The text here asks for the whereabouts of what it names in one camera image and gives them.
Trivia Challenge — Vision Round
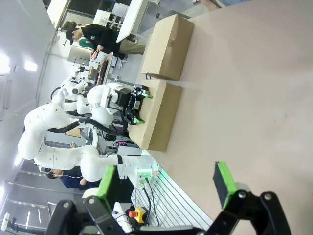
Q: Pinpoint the bystander in green top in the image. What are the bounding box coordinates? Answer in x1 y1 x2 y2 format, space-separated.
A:
78 37 95 49

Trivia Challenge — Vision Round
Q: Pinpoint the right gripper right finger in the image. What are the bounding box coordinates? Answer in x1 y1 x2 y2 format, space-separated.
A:
207 161 293 235

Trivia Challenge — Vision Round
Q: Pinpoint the black device with pink display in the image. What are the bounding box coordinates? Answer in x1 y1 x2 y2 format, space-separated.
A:
113 140 142 150

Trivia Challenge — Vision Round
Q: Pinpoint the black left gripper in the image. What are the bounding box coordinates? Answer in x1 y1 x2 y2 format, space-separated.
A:
111 84 154 126

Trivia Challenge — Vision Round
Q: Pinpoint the white office table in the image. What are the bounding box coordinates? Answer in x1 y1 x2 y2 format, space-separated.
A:
115 0 150 44

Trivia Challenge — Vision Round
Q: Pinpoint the bystander in dark blue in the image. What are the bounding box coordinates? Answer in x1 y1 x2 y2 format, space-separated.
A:
45 168 88 189

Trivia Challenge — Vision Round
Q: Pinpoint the cardboard box with blue case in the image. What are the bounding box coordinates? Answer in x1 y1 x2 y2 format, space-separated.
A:
128 79 184 152

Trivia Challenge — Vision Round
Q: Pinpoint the wooden background desk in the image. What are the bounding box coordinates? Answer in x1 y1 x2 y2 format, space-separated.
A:
88 50 115 86

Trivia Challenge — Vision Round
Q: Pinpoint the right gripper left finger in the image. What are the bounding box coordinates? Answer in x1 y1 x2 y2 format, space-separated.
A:
45 164 123 235

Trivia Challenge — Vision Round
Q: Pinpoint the aluminium slotted base plate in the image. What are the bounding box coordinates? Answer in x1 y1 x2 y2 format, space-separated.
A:
130 165 214 229

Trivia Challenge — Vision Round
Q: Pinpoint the black base connector cable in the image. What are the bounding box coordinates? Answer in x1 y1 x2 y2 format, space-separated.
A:
138 178 163 226

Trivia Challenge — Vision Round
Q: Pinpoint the bystander black jacket and cap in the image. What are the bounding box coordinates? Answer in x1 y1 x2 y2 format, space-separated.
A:
65 23 148 56

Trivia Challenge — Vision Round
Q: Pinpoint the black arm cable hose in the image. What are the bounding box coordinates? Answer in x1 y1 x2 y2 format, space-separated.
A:
47 117 131 136

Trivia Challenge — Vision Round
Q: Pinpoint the yellow emergency stop button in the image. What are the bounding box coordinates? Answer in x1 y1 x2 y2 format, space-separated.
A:
128 206 148 224

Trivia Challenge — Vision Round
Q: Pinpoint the cardboard box with grey case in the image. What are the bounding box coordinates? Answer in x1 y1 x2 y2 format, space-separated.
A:
140 13 195 82

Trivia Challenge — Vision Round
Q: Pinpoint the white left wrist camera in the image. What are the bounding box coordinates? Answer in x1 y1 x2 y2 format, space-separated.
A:
101 85 112 109

